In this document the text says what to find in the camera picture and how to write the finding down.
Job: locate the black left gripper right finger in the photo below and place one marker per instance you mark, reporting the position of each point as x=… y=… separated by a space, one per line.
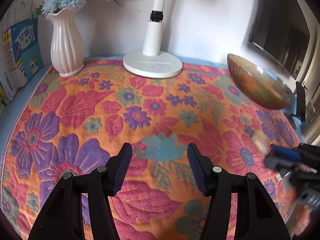
x=257 y=216

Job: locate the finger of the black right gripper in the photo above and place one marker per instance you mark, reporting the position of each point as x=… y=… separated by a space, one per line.
x=280 y=163
x=303 y=153

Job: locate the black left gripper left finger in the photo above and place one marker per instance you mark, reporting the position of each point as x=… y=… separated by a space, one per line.
x=61 y=215

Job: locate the small clear glass item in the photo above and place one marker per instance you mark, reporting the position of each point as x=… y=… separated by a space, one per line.
x=262 y=142

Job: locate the person's right hand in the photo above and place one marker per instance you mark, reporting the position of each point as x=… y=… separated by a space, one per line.
x=301 y=219

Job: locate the black stand device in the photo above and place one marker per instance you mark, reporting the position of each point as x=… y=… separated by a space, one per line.
x=300 y=103

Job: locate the amber ribbed glass bowl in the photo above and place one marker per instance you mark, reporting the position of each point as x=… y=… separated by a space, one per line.
x=256 y=84

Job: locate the floral orange table cloth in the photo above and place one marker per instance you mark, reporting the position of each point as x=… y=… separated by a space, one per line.
x=75 y=124

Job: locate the white desk lamp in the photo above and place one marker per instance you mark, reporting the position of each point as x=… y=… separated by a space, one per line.
x=151 y=62

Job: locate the stacked books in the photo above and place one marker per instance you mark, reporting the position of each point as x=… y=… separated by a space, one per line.
x=16 y=13

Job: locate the pink ribbed ceramic vase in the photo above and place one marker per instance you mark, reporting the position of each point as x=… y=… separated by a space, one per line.
x=67 y=49

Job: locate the blue children's book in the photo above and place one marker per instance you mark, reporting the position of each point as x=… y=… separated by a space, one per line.
x=26 y=50

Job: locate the wall mounted television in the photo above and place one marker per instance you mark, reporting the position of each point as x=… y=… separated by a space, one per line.
x=280 y=30

